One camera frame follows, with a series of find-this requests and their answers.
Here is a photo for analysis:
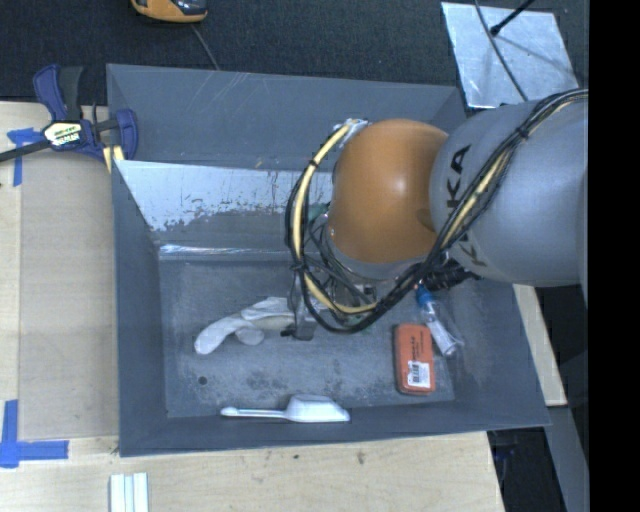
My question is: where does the white cloth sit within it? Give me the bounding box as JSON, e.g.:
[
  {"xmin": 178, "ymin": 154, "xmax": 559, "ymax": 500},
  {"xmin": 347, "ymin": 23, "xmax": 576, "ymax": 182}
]
[{"xmin": 193, "ymin": 296, "xmax": 302, "ymax": 357}]

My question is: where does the white plastic scoop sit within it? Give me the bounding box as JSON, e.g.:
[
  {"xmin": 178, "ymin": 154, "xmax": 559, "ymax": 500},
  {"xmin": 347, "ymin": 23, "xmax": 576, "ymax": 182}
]
[{"xmin": 219, "ymin": 393, "xmax": 352, "ymax": 425}]

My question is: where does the orange flat block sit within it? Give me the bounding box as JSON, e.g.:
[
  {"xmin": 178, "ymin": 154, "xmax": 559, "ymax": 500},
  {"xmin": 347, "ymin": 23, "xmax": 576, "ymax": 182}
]
[{"xmin": 392, "ymin": 322, "xmax": 436, "ymax": 397}]

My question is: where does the clear plastic tube blue cap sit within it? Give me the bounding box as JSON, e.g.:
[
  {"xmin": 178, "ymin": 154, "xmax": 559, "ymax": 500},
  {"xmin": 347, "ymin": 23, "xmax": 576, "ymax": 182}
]
[{"xmin": 414, "ymin": 290, "xmax": 465, "ymax": 358}]

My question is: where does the grey metal bin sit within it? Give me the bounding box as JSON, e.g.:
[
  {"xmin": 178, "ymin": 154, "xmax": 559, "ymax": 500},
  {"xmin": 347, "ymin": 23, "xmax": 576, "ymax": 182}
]
[{"xmin": 105, "ymin": 63, "xmax": 554, "ymax": 458}]

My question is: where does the pale wood board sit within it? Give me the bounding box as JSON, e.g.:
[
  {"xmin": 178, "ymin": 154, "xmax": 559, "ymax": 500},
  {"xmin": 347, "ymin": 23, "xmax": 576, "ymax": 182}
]
[{"xmin": 18, "ymin": 103, "xmax": 122, "ymax": 442}]

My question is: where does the black cylinder on white bracket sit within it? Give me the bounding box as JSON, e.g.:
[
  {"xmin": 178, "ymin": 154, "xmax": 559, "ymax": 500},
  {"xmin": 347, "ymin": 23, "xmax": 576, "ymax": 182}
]
[{"xmin": 415, "ymin": 263, "xmax": 475, "ymax": 296}]

